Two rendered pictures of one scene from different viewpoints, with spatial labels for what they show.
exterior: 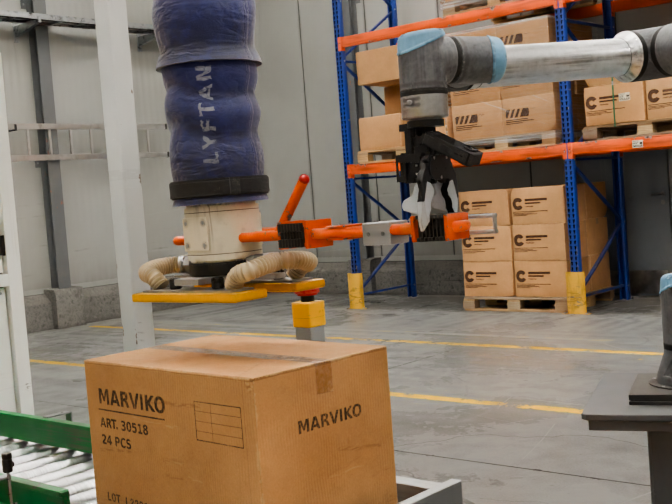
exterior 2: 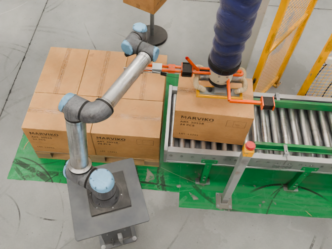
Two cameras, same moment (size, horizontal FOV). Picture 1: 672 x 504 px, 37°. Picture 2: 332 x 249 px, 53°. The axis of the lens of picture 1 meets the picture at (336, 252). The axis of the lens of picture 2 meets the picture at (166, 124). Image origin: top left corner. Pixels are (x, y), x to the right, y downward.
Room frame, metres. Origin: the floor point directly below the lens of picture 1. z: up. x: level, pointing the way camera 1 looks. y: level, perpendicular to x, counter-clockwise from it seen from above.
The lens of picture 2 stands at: (3.34, -1.12, 2.99)
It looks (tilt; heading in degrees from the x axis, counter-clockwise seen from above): 56 degrees down; 139
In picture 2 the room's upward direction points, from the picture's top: 3 degrees clockwise
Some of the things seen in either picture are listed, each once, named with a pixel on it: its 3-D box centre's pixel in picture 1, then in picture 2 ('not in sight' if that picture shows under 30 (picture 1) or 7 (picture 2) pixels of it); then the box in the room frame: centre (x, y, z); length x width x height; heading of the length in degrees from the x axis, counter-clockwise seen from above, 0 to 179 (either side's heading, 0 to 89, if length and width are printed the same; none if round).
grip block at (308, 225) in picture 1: (305, 233); (186, 69); (2.14, 0.06, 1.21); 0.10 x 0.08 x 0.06; 139
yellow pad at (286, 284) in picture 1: (257, 279); (219, 91); (2.38, 0.19, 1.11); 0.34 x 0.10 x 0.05; 49
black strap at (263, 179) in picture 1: (220, 187); (224, 61); (2.31, 0.25, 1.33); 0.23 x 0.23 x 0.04
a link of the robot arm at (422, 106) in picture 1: (423, 109); not in sight; (1.93, -0.19, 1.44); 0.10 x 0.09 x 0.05; 138
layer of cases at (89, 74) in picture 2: not in sight; (103, 101); (1.40, -0.30, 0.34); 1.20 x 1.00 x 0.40; 48
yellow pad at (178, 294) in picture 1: (196, 288); not in sight; (2.23, 0.31, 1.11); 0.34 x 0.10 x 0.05; 49
